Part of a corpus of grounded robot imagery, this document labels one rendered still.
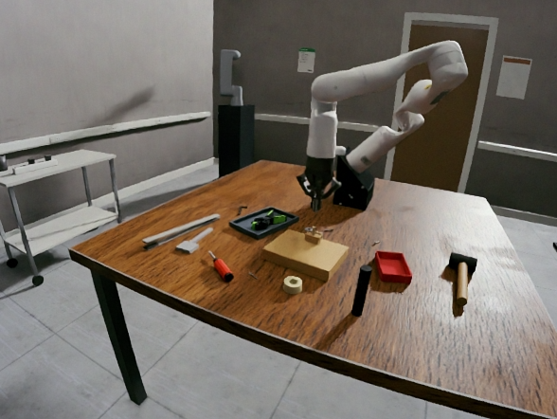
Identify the pale wooden board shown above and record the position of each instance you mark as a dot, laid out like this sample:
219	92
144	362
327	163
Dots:
319	261

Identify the red screwdriver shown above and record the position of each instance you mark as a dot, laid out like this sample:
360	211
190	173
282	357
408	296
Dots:
222	269

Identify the red rectangular tray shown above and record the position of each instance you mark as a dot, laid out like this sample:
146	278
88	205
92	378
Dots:
394	263

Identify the beige ring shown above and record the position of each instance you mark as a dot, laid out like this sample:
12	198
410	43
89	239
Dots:
292	285

